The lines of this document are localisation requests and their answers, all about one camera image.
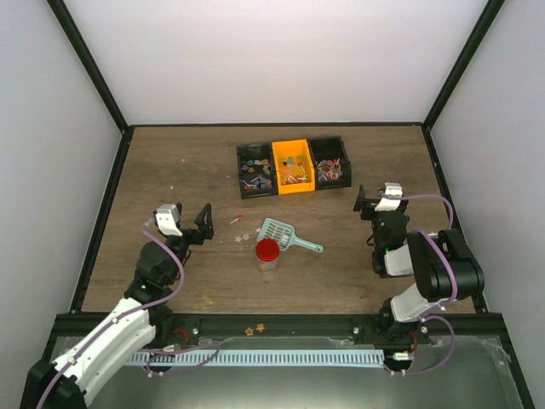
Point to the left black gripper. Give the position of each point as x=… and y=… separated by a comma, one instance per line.
x=208, y=232

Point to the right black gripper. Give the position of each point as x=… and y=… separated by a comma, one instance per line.
x=368, y=208

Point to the black candy bin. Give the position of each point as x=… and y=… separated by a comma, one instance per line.
x=332, y=167
x=256, y=171

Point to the orange candy bin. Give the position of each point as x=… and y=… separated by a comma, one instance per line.
x=294, y=167

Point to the red jar lid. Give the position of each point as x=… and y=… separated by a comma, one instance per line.
x=267, y=250

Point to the light blue slotted scoop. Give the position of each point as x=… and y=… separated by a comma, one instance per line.
x=284, y=235

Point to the clear plastic jar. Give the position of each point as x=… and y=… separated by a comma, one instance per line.
x=268, y=267

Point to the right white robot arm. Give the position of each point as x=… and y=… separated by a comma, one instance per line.
x=443, y=267

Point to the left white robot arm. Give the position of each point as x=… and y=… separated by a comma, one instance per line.
x=75, y=378

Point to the spilled red lollipop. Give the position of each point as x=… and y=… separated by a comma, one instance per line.
x=237, y=219

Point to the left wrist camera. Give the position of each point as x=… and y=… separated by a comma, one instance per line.
x=164, y=219

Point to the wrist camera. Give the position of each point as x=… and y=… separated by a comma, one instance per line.
x=164, y=219
x=390, y=197

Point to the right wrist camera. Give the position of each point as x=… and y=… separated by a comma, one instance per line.
x=390, y=197

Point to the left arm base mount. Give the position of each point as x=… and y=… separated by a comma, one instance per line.
x=182, y=329

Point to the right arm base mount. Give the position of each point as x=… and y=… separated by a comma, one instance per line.
x=382, y=328

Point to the light blue slotted cable duct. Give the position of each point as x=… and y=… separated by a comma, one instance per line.
x=263, y=358

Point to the black aluminium frame rail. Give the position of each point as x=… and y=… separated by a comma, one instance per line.
x=313, y=325

